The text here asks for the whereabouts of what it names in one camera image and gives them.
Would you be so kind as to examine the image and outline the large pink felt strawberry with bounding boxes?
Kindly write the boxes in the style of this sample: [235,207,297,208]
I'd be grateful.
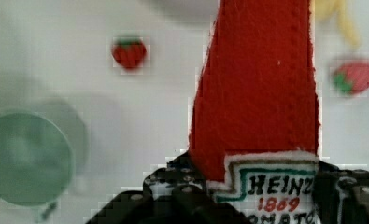
[332,60,369,95]

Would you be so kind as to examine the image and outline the small red felt strawberry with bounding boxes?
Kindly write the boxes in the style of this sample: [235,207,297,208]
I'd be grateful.
[111,37,147,70]

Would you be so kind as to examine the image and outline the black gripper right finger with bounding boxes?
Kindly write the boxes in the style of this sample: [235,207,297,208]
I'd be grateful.
[312,161,369,224]

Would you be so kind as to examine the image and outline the mint green mug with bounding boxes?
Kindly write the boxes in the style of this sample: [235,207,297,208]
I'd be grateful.
[0,100,89,224]

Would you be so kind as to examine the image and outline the yellow felt banana peel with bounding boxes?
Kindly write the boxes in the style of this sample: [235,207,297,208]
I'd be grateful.
[311,0,361,49]

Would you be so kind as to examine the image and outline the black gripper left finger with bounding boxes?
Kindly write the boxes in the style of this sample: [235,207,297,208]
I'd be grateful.
[86,152,249,224]

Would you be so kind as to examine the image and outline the red felt ketchup bottle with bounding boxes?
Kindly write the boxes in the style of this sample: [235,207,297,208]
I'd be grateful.
[189,0,319,224]

